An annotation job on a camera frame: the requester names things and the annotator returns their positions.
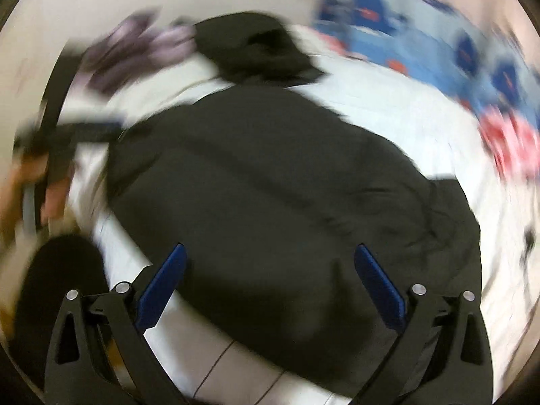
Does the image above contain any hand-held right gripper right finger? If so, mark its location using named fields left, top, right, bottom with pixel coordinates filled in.
left=350, top=244, right=494, bottom=405

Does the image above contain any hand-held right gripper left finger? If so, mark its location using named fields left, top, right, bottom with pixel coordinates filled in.
left=44, top=242, right=188, bottom=405

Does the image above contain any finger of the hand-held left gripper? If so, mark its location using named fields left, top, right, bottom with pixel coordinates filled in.
left=74, top=120, right=128, bottom=142

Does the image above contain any black puffer jacket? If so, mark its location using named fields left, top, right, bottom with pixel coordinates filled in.
left=105, top=84, right=484, bottom=397

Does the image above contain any person's left hand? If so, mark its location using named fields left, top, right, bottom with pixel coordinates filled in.
left=8, top=158, right=73, bottom=225

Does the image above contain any person's black trouser leg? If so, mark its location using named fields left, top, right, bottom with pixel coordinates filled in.
left=12, top=234, right=110, bottom=389

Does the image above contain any black hooded jacket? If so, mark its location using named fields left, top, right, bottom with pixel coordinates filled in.
left=194, top=12, right=325, bottom=87

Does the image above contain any white striped bed sheet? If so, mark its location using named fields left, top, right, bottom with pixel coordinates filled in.
left=42, top=23, right=540, bottom=405

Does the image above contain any pink checkered cloth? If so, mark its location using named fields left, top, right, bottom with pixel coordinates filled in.
left=479, top=107, right=540, bottom=182

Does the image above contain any whale print curtain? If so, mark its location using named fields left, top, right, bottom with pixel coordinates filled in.
left=312, top=0, right=536, bottom=119

